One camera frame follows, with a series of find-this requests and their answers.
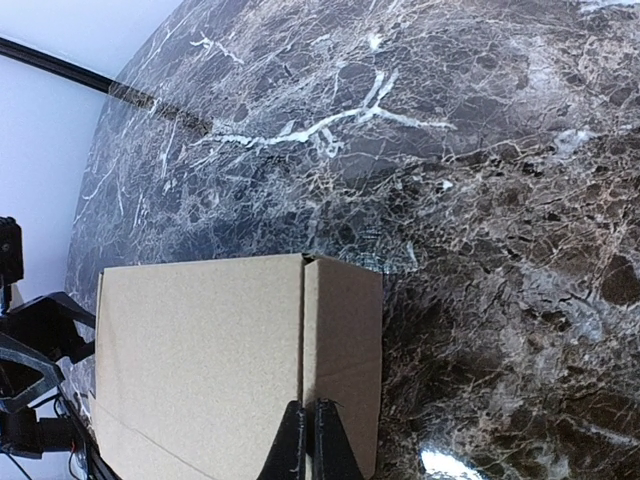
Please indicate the black curved front rail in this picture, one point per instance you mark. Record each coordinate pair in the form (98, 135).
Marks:
(85, 461)

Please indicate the black left corner post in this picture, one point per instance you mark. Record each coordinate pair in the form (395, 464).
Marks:
(54, 65)

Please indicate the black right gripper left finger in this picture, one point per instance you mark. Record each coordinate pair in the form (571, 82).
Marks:
(286, 459)

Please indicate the brown cardboard box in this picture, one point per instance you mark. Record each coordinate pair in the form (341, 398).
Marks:
(196, 362)

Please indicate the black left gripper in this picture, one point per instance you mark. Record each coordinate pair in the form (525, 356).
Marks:
(40, 331)

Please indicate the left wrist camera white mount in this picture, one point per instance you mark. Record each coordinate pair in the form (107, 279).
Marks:
(11, 259)

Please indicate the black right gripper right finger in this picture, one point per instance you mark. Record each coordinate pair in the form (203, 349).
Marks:
(332, 457)

